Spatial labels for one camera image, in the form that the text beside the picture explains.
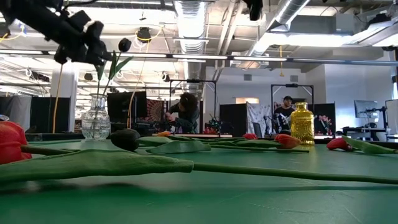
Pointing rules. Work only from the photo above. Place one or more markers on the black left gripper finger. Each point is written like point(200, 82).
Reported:
point(101, 52)
point(93, 61)

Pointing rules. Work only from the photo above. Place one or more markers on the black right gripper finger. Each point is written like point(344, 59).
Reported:
point(255, 9)

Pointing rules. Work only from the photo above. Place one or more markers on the black artificial tulip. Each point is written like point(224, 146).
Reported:
point(126, 140)
point(124, 44)

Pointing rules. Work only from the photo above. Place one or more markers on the red artificial tulip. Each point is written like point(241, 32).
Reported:
point(93, 165)
point(339, 144)
point(250, 136)

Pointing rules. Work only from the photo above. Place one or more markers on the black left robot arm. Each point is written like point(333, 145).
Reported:
point(31, 18)

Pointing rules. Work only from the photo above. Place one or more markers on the ribbed clear glass vase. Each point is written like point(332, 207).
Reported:
point(95, 124)

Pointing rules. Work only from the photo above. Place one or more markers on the yellow glass vase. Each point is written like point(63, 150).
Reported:
point(301, 127)

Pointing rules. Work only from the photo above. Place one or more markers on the black partition panel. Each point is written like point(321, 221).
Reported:
point(43, 115)
point(233, 119)
point(323, 109)

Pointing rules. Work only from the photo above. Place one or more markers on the overhead light bar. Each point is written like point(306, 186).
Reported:
point(199, 57)

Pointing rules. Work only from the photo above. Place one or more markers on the grey curtain panel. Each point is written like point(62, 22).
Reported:
point(15, 109)

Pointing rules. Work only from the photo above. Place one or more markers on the person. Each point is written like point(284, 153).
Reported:
point(186, 115)
point(284, 113)

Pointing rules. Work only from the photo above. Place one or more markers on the white patterned cloth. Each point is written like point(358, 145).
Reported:
point(256, 118)

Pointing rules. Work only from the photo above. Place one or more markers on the computer monitor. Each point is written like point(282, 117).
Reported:
point(393, 116)
point(365, 109)

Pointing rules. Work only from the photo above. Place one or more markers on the black office desk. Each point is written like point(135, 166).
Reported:
point(367, 129)

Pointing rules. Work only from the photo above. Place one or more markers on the green table mat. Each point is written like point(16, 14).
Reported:
point(217, 205)

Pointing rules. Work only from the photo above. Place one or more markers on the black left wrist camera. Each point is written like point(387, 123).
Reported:
point(77, 20)

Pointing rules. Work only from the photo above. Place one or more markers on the silver ceiling ventilation duct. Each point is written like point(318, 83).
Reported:
point(190, 25)
point(289, 12)

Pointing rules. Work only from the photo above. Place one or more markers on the patterned wall tapestry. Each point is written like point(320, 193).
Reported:
point(155, 110)

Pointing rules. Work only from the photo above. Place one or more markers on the black aluminium table frame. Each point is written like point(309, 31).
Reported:
point(65, 136)

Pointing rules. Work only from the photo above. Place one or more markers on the black rig frame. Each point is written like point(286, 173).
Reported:
point(292, 85)
point(192, 81)

